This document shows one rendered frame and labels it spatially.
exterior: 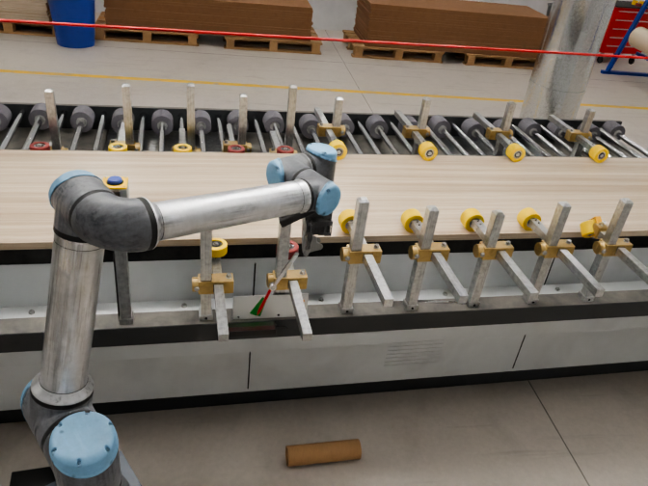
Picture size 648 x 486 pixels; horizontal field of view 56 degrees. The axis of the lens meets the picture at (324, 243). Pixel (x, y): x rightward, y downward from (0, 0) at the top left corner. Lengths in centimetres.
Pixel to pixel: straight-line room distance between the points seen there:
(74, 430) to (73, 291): 34
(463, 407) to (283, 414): 84
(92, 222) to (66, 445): 56
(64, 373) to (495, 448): 189
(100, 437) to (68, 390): 15
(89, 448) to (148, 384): 109
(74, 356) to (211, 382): 114
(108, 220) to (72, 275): 22
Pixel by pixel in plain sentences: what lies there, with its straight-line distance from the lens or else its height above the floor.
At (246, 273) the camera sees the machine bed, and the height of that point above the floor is 73.
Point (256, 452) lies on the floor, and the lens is 264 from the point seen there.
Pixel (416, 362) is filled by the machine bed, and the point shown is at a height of 21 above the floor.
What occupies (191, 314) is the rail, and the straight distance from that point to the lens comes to 215.
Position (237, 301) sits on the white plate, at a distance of 208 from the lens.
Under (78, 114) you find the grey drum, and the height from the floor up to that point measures 84.
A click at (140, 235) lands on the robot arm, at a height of 138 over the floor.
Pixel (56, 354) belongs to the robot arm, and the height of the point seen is 102.
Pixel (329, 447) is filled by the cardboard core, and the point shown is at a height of 8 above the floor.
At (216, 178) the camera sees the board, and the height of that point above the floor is 90.
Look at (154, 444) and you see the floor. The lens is 268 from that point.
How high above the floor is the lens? 207
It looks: 32 degrees down
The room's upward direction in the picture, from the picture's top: 7 degrees clockwise
